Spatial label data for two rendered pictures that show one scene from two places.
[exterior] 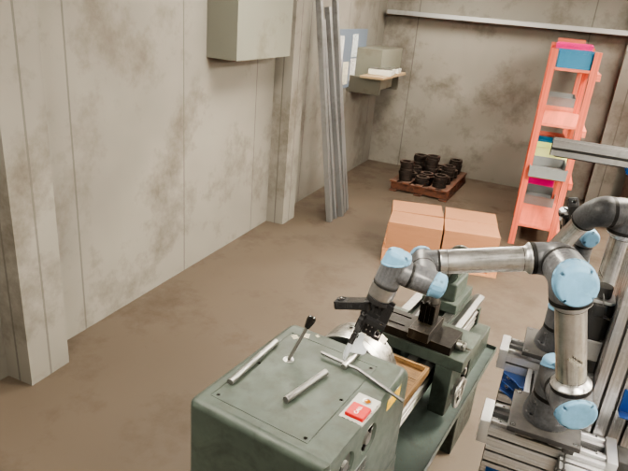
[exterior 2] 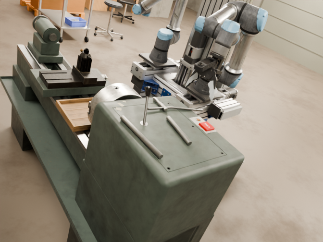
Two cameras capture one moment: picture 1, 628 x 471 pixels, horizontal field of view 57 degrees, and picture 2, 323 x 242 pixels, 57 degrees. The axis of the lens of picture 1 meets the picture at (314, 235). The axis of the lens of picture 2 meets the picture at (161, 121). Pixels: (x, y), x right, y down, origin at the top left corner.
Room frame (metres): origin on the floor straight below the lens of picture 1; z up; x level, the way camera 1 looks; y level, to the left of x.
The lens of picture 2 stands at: (1.27, 1.13, 1.97)
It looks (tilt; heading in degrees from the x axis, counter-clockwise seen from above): 31 degrees down; 285
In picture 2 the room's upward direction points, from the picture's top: 19 degrees clockwise
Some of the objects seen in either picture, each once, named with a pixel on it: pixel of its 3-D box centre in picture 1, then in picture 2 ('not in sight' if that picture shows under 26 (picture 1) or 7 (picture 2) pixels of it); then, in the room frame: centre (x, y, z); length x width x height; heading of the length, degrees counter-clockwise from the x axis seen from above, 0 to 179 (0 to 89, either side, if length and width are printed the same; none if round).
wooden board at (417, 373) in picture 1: (378, 372); (90, 112); (2.14, -0.34, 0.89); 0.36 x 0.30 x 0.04; 61
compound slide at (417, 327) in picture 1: (425, 326); (84, 74); (2.38, -0.57, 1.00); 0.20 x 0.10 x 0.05; 151
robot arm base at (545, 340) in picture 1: (556, 335); (159, 53); (2.03, -1.01, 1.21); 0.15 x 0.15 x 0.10
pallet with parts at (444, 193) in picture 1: (431, 171); not in sight; (8.21, -1.63, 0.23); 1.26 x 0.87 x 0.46; 158
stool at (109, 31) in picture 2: not in sight; (109, 19); (4.32, -4.09, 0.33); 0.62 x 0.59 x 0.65; 159
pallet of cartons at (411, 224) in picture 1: (440, 235); not in sight; (5.62, -1.33, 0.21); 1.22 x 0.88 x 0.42; 75
